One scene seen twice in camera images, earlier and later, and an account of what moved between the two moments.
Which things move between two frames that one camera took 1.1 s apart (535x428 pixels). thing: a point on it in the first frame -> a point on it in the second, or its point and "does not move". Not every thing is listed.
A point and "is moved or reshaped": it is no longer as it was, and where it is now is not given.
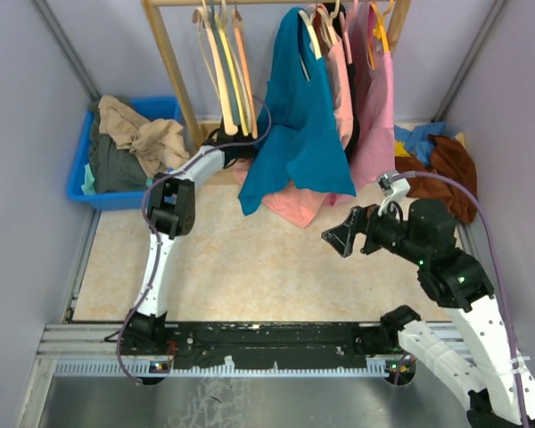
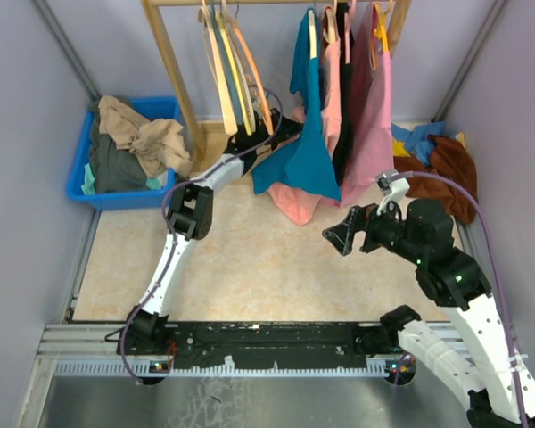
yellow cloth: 400,150 does not move
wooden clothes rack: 154,11 does not move
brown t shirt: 449,160 does not move
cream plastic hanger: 315,41 is moved or reshaped
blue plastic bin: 166,108 does not move
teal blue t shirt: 298,135 is moved or reshaped
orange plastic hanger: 245,70 -> 249,51
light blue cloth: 417,140 does not move
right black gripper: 362,219 does not move
